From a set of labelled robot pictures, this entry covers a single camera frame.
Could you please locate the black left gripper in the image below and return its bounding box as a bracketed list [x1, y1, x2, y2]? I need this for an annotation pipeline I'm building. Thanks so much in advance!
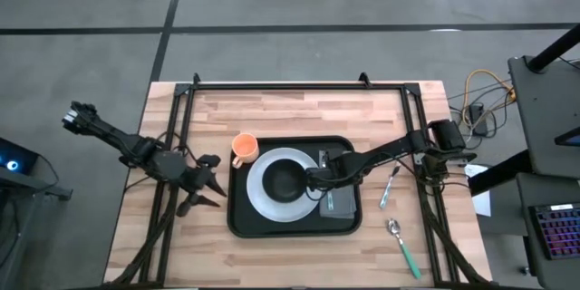
[169, 153, 228, 218]

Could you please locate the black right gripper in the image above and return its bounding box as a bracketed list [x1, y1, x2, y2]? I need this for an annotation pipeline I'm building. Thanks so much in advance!
[306, 151, 363, 191]

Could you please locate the white round plate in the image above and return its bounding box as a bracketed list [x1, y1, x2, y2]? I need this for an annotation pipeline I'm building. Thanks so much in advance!
[246, 147, 324, 224]

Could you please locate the grey metal stand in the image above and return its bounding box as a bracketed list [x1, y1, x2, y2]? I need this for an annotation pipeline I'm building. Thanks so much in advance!
[0, 174, 73, 290]

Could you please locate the black plastic tray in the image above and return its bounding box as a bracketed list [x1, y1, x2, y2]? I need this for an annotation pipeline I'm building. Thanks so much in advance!
[227, 135, 363, 239]

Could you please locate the silver spoon green handle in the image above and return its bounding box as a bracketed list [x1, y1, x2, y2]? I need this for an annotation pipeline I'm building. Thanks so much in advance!
[387, 217, 422, 281]

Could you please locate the black metal table frame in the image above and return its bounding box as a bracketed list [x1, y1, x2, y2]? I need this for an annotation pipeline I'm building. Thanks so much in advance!
[103, 72, 491, 289]

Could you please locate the backlit computer keyboard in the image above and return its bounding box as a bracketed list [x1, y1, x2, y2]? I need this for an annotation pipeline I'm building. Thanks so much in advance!
[529, 202, 580, 262]

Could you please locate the grey napkin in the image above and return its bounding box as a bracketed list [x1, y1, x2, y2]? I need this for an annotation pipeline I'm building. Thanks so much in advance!
[318, 184, 358, 220]

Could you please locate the black round pole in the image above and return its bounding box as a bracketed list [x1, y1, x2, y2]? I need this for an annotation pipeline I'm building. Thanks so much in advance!
[527, 22, 580, 73]

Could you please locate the black diagonal desk bar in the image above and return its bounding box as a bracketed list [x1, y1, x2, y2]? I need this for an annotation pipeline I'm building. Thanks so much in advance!
[469, 149, 537, 197]

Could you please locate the black round bowl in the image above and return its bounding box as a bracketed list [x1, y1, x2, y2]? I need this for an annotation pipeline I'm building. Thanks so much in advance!
[261, 159, 306, 204]

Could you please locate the black box with blue light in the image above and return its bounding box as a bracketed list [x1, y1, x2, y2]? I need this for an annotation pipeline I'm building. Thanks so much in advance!
[0, 137, 47, 179]

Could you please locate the orange plastic mug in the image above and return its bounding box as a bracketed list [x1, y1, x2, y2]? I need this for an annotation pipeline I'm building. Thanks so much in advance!
[231, 132, 260, 169]

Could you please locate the dark grey side desk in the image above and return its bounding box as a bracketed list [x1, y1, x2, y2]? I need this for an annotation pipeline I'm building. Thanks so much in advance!
[507, 55, 580, 178]

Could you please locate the dark grey keyboard desk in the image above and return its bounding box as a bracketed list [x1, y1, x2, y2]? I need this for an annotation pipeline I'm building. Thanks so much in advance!
[515, 171, 580, 290]

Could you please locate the white paper sheet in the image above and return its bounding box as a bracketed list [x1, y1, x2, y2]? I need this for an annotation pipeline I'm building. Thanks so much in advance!
[464, 163, 492, 218]

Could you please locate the yellow cable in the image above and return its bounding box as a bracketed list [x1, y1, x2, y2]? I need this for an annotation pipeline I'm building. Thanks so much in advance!
[461, 68, 517, 129]

